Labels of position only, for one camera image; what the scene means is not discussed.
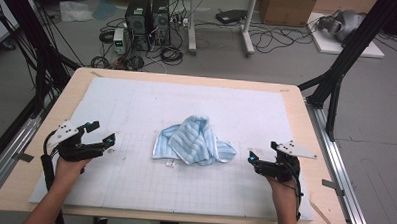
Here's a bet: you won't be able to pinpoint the grey headset device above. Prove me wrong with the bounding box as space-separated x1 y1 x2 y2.
316 8 366 44

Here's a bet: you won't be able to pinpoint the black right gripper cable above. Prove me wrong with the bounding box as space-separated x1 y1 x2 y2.
282 160 307 222

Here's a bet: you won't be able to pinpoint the thin wooden stick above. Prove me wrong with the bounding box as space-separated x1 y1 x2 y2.
307 199 334 224

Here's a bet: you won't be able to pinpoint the blue striped towel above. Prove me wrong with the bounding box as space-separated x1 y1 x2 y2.
152 113 239 170

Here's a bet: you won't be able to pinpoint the large black computer tower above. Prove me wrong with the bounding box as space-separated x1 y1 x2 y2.
123 0 153 52

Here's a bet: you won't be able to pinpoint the slim black computer tower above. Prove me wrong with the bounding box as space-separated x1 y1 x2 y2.
150 0 173 47

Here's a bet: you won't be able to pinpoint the tangled black floor cables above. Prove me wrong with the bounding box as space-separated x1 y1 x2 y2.
248 23 320 57

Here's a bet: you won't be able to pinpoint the white bench power supply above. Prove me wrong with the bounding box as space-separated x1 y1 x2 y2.
112 27 127 55

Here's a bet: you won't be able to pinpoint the white foam mat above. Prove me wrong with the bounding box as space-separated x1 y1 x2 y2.
27 74 320 224

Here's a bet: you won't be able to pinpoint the white desk leg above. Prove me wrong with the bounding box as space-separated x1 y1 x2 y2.
239 0 258 57
185 0 200 57

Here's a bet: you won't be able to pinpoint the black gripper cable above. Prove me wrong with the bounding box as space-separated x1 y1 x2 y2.
282 160 307 222
37 130 70 224

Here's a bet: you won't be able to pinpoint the coiled black cable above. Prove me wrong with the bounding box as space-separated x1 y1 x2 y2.
159 45 185 67

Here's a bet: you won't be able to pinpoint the person's right hand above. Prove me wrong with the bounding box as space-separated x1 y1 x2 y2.
266 176 300 210

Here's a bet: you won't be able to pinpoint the clear plastic bag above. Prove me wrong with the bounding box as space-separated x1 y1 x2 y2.
58 0 95 24

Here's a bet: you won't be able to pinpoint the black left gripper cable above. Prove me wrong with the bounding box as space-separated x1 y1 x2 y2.
37 130 70 224

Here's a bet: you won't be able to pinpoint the white floor board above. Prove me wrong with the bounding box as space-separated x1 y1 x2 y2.
305 11 387 59

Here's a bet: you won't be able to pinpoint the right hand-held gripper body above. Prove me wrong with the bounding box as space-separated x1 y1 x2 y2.
254 138 319 184

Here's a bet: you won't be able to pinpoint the aluminium rail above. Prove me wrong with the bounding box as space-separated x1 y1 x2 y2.
302 101 377 224
0 113 44 206

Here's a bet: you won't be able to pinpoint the person's left hand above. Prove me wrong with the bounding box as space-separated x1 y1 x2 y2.
54 155 93 190

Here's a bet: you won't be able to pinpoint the brown cardboard box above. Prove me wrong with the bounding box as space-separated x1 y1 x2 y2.
259 0 318 28

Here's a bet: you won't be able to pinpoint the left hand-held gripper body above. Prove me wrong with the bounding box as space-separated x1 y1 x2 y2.
46 119 106 164

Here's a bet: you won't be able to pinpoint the black tape strip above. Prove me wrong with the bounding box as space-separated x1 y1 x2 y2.
13 151 36 163
321 178 346 198

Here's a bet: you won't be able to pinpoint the black flat laptop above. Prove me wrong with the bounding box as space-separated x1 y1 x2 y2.
215 8 248 26

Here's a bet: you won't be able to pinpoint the black metal frame stand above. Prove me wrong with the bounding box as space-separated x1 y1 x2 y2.
295 0 397 144
0 0 85 176

